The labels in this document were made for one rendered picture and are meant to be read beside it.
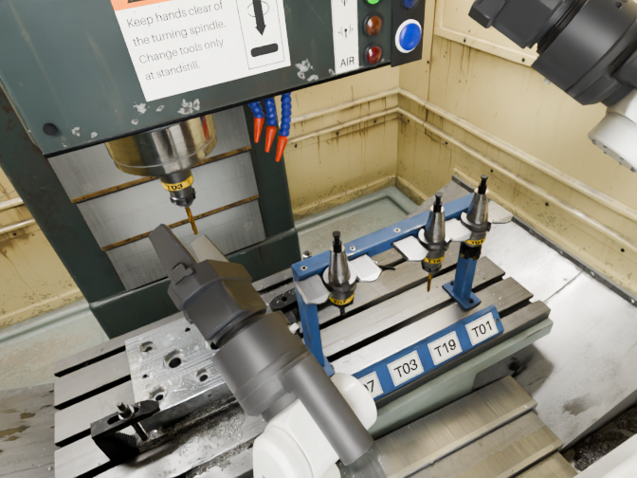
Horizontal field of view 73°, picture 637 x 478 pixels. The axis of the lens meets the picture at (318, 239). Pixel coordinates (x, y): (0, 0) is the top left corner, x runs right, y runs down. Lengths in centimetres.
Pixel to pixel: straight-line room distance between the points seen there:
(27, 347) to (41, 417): 42
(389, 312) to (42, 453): 103
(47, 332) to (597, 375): 181
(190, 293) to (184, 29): 25
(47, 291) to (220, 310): 151
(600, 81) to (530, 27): 8
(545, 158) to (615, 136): 95
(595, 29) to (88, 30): 44
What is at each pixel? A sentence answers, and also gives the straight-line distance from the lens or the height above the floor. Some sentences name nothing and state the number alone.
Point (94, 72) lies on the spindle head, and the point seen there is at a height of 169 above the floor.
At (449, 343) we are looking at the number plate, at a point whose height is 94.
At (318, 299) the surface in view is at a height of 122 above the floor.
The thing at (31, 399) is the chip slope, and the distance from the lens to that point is 165.
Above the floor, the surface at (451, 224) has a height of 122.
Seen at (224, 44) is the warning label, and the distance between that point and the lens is 48.
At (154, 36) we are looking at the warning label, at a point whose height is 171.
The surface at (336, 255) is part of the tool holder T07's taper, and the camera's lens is 77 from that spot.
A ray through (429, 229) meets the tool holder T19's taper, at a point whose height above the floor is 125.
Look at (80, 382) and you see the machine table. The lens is 128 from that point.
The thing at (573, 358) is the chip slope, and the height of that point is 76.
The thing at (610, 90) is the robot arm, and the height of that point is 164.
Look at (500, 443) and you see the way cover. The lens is 124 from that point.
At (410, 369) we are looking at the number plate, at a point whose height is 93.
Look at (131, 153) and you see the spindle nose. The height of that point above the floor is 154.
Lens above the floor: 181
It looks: 40 degrees down
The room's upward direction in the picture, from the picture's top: 7 degrees counter-clockwise
